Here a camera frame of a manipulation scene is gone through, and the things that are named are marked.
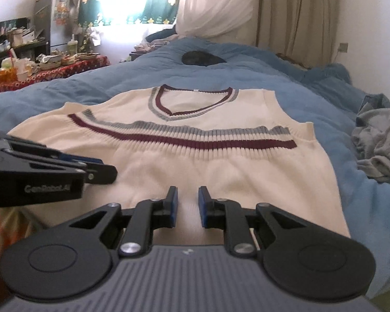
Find pile of dark clothes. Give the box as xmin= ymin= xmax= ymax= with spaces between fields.
xmin=130 ymin=28 xmax=183 ymax=60

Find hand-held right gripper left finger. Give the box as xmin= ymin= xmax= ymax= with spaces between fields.
xmin=68 ymin=186 xmax=179 ymax=257

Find grey crumpled clothes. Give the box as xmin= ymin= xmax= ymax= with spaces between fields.
xmin=351 ymin=107 xmax=390 ymax=184

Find beige curtain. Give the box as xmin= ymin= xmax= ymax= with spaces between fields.
xmin=257 ymin=0 xmax=342 ymax=62

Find dark cloth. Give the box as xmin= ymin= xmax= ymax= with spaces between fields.
xmin=181 ymin=50 xmax=226 ymax=67

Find patterned bed sheet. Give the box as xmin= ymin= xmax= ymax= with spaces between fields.
xmin=276 ymin=54 xmax=313 ymax=69

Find cream knit vest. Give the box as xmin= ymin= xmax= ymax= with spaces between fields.
xmin=6 ymin=84 xmax=352 ymax=246

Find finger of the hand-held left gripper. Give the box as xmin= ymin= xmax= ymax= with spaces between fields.
xmin=56 ymin=154 xmax=105 ymax=167
xmin=84 ymin=165 xmax=118 ymax=184

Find black shelf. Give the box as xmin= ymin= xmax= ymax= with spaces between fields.
xmin=0 ymin=16 xmax=50 ymax=75

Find silver refrigerator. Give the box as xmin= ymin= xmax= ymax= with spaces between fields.
xmin=34 ymin=0 xmax=77 ymax=54

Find blue blanket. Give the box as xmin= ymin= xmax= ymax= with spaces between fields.
xmin=0 ymin=37 xmax=390 ymax=300

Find green patterned curtain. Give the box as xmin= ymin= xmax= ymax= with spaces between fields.
xmin=78 ymin=0 xmax=183 ymax=27

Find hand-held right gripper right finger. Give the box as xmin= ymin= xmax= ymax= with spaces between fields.
xmin=198 ymin=186 xmax=313 ymax=257

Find red patterned cluttered table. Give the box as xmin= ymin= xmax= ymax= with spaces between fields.
xmin=0 ymin=55 xmax=111 ymax=95

